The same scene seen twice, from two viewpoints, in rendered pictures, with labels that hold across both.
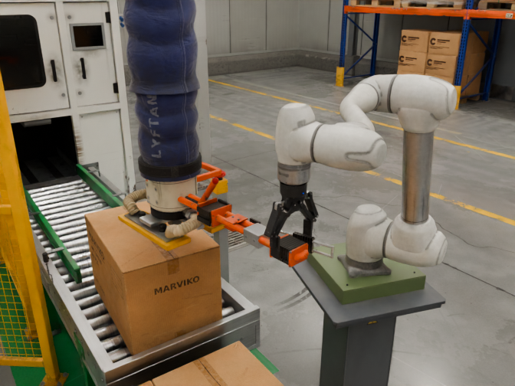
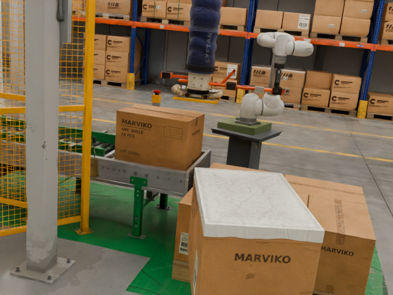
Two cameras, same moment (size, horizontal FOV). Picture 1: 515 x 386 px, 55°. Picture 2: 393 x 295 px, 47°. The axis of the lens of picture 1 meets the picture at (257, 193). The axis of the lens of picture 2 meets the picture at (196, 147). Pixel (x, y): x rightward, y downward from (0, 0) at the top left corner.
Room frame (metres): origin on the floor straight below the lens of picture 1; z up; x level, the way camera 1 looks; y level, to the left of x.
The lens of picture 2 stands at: (-0.96, 2.62, 1.64)
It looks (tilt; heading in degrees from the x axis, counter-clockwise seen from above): 15 degrees down; 318
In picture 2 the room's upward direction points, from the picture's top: 5 degrees clockwise
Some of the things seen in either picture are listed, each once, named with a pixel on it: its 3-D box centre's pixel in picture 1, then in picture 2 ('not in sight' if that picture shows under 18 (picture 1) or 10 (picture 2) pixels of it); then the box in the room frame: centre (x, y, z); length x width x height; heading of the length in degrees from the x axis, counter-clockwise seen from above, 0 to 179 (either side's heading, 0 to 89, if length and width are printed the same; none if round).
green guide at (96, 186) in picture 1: (119, 200); (50, 127); (3.04, 0.93, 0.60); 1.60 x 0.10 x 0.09; 35
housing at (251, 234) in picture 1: (257, 235); (259, 89); (1.35, 0.00, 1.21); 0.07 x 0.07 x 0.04; 43
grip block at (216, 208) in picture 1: (214, 212); (231, 85); (1.51, 0.14, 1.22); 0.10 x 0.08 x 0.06; 133
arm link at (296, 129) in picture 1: (299, 133); (283, 44); (1.26, -0.11, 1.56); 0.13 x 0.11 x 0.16; 56
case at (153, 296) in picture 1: (151, 268); (159, 136); (1.92, 0.48, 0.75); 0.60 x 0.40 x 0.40; 31
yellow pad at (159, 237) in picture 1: (152, 224); (196, 97); (1.62, 0.38, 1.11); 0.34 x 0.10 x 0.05; 43
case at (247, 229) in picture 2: not in sight; (243, 240); (0.15, 1.34, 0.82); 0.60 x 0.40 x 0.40; 143
